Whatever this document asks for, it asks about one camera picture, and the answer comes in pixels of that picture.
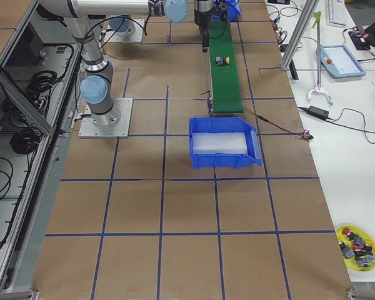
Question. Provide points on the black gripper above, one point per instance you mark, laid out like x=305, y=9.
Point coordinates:
x=202, y=14

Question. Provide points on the yellow push button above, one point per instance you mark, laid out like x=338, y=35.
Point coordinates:
x=222, y=61

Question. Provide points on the yellow tray of buttons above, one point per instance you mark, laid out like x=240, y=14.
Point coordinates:
x=357, y=248

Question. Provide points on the green conveyor belt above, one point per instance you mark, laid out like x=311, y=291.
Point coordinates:
x=225, y=96

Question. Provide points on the blue bin right side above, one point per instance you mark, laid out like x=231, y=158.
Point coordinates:
x=225, y=124

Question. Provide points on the reacher grabber tool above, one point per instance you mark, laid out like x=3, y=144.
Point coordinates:
x=318, y=89

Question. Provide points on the white foam pad right bin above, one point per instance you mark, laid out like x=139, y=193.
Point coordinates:
x=219, y=143

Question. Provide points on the white keyboard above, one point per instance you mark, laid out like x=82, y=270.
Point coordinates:
x=336, y=13

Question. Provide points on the teach pendant tablet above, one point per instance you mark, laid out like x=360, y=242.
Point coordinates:
x=339, y=62

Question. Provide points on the black power adapter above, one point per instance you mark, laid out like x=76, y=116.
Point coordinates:
x=318, y=112

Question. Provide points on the aluminium frame post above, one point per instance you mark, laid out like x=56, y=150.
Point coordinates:
x=301, y=25

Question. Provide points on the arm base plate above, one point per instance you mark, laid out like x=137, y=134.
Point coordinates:
x=114, y=124
x=137, y=37

